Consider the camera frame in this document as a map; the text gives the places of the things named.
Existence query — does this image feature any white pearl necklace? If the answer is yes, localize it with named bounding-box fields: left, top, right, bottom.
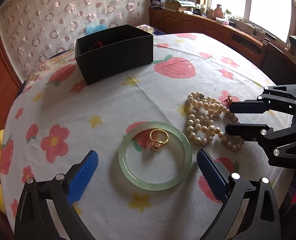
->
left=186, top=91, right=245, bottom=152

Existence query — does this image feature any green jade bangle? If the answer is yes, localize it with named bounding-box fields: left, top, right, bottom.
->
left=118, top=121, right=192, bottom=191

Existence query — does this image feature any black jewelry box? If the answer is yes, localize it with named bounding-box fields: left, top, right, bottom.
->
left=75, top=25, right=153, bottom=85

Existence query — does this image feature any wooden side cabinet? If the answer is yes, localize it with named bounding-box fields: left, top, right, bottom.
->
left=149, top=9, right=296, bottom=68

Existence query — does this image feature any pink bottle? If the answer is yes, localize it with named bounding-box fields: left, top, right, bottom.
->
left=213, top=4, right=224, bottom=20

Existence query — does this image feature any strawberry print white cloth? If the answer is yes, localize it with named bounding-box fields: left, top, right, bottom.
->
left=1, top=34, right=273, bottom=239

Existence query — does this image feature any window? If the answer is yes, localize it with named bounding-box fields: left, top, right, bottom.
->
left=201, top=0, right=292, bottom=43

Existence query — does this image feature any blue plastic bag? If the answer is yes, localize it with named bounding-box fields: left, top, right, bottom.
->
left=85, top=24, right=108, bottom=35

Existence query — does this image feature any pink circle pattern curtain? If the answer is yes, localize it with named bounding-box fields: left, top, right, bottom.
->
left=0, top=0, right=140, bottom=80

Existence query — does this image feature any gold pearl ring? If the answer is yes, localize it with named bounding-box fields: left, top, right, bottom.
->
left=149, top=128, right=170, bottom=152

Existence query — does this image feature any red string bracelet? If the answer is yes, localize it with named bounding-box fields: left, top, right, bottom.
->
left=89, top=41, right=104, bottom=52

